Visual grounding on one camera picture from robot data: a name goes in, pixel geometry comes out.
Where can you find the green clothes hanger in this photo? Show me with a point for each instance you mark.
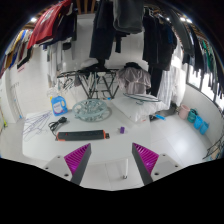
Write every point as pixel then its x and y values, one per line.
pixel 143 97

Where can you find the pink bucket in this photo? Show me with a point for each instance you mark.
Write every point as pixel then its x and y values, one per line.
pixel 183 112

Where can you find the barred window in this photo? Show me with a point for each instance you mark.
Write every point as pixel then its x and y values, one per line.
pixel 206 86

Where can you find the black power strip orange ends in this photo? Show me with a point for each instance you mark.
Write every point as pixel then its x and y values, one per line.
pixel 81 135

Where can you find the grey shirt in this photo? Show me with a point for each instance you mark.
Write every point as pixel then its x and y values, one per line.
pixel 133 80

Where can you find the blue bucket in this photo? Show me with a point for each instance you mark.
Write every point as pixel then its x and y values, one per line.
pixel 198 122
pixel 204 128

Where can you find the black folding drying rack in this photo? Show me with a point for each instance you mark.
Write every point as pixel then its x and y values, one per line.
pixel 91 83

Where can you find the blue brush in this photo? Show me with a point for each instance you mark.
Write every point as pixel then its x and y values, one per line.
pixel 160 117

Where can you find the row of hanging clothes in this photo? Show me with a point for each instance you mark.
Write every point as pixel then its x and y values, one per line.
pixel 48 26

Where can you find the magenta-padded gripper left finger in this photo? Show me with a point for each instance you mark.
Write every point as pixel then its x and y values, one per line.
pixel 77 159

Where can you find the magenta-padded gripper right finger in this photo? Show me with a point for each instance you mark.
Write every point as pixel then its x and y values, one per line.
pixel 146 159

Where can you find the white folded cloth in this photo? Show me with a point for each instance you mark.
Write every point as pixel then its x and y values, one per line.
pixel 89 63

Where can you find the blue detergent bottle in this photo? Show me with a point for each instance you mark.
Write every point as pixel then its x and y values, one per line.
pixel 59 106

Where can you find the white pillow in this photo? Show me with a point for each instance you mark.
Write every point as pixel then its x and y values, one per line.
pixel 136 110

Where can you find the white table leg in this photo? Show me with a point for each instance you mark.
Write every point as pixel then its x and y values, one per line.
pixel 125 168

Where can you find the round pale green peg hanger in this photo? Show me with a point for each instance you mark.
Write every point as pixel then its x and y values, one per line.
pixel 90 110

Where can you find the pink wall notice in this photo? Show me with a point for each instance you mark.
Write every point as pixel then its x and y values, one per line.
pixel 21 69

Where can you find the teal bucket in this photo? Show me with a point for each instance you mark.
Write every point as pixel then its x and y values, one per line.
pixel 192 116

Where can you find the small purple charger block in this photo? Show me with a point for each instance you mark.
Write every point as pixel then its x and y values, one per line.
pixel 122 130

